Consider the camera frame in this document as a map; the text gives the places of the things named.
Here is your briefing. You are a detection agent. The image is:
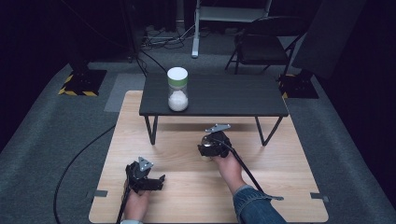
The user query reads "person's left hand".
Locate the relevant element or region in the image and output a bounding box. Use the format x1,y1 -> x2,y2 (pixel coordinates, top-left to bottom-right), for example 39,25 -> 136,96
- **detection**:
123,181 -> 150,222

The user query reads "hand-held gripper cable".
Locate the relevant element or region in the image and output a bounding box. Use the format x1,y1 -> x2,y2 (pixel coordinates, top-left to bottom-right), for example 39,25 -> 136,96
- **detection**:
115,174 -> 132,224
214,138 -> 285,201

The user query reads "black folding chair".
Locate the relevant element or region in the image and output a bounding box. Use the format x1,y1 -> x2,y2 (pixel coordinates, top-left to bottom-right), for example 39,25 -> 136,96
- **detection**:
224,15 -> 307,77

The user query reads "right hand-held gripper cable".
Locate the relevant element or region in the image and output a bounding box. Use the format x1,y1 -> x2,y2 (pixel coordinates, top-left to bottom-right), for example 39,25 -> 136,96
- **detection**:
214,138 -> 285,201

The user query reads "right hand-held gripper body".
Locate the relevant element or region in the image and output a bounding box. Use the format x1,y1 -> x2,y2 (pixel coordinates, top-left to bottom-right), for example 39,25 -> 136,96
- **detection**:
202,123 -> 233,158

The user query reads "black hazard-striped stand base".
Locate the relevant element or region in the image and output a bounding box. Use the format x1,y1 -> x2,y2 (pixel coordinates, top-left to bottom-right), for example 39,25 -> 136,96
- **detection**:
276,69 -> 320,100
57,60 -> 107,97

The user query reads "white metal stand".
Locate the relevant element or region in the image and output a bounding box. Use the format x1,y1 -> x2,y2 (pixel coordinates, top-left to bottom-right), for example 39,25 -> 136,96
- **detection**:
191,0 -> 274,60

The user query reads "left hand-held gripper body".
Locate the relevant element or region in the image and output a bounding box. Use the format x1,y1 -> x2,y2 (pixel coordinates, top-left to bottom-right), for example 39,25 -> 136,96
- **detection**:
125,156 -> 155,194

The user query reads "person's right hand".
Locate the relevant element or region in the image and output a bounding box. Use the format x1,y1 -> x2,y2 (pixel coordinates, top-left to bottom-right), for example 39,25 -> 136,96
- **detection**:
210,152 -> 248,195

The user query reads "bundle of floor cables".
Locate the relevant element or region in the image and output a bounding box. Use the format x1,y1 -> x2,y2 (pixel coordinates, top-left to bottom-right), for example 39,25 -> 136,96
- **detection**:
136,24 -> 206,51

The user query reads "dark grey panel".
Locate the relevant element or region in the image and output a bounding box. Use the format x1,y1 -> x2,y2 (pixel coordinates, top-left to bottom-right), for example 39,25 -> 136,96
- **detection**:
291,0 -> 368,80

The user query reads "left hand-held gripper cable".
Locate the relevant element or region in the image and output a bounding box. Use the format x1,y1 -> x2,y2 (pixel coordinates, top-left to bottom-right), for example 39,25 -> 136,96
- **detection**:
115,174 -> 132,224

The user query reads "thin black floor cable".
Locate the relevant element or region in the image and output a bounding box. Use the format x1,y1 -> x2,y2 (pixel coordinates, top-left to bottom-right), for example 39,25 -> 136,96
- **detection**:
135,49 -> 169,76

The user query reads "white-lid jar with white grains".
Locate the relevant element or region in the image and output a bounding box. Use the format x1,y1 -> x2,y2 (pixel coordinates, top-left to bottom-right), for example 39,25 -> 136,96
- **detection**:
166,66 -> 190,112

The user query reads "thick black floor cable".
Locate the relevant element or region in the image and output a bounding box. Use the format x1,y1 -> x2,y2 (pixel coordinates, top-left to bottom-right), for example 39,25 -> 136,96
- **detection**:
52,124 -> 117,224

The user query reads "small black shelf table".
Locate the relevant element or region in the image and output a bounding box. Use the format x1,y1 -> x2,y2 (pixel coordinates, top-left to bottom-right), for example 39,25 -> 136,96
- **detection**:
138,73 -> 290,147

